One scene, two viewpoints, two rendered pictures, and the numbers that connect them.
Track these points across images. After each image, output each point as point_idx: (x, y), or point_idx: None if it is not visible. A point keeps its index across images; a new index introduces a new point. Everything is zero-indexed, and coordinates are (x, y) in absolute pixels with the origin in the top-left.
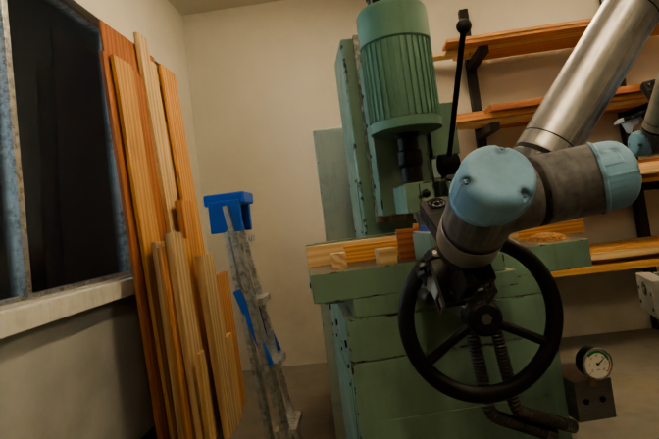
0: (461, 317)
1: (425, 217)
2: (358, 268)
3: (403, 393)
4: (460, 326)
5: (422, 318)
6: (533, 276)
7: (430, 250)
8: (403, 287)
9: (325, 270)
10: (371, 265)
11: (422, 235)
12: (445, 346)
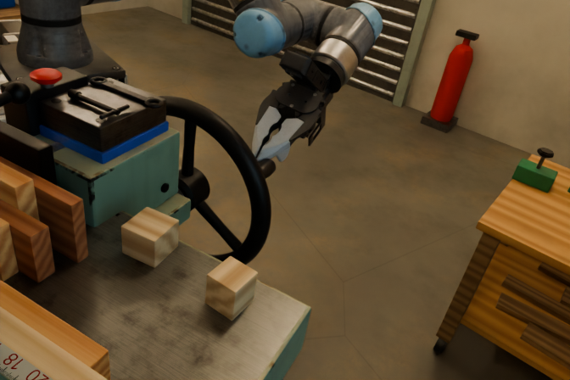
0: (196, 201)
1: (315, 70)
2: (221, 261)
3: None
4: None
5: None
6: None
7: (322, 95)
8: (265, 182)
9: (257, 321)
10: (170, 269)
11: (151, 151)
12: (226, 226)
